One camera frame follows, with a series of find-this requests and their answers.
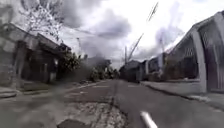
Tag dark building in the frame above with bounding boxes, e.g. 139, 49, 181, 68
0, 22, 73, 89

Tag grey asphalt road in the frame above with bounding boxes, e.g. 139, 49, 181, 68
0, 79, 224, 128

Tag row of buildings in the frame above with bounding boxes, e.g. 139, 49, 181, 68
118, 53, 168, 83

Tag robot's own part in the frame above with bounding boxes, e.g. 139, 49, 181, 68
139, 110, 158, 128

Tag pole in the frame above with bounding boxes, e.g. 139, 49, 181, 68
124, 45, 128, 66

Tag bare tree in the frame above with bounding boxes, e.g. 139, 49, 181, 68
19, 0, 66, 43

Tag building with pale pillar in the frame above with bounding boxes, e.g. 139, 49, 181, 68
164, 9, 224, 95

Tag green bush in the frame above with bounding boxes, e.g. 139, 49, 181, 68
59, 49, 83, 81

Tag concrete pavement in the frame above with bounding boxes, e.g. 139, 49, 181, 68
139, 79, 224, 105
0, 79, 101, 101

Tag row of bushes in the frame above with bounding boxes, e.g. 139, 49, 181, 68
88, 66, 120, 81

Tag overhead wires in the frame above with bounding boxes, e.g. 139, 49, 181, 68
126, 1, 160, 63

